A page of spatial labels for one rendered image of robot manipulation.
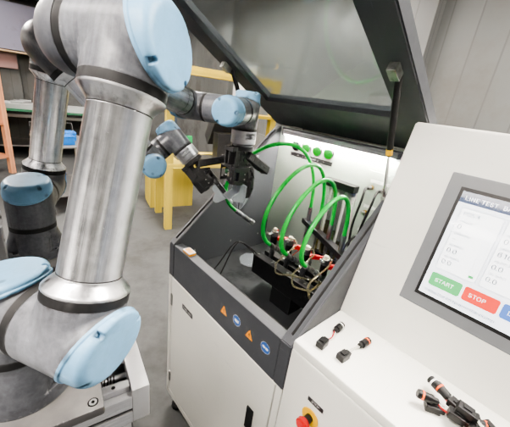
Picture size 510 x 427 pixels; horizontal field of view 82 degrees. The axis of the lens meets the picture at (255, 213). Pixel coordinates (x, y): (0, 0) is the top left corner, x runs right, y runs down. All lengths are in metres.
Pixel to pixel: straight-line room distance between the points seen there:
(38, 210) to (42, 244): 0.10
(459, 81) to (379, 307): 2.08
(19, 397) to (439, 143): 1.01
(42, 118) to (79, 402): 0.77
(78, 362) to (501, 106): 2.56
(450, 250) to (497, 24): 2.07
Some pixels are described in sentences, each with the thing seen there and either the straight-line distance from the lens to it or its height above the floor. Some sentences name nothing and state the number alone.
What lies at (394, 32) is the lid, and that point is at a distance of 0.75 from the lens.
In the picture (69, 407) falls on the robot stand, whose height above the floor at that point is 1.04.
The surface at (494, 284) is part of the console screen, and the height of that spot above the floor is 1.23.
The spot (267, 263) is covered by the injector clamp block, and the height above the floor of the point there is 0.98.
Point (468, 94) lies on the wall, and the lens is 2.69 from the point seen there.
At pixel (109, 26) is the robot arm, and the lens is 0.44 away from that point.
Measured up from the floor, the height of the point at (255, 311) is 0.95.
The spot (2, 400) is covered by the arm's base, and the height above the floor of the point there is 1.08.
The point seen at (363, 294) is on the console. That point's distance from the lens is 0.96.
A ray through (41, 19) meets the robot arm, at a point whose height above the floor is 1.61.
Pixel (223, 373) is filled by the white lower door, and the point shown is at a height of 0.61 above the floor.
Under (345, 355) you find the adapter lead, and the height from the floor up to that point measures 1.00.
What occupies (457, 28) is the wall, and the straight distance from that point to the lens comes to 2.86.
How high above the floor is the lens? 1.55
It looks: 21 degrees down
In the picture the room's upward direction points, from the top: 8 degrees clockwise
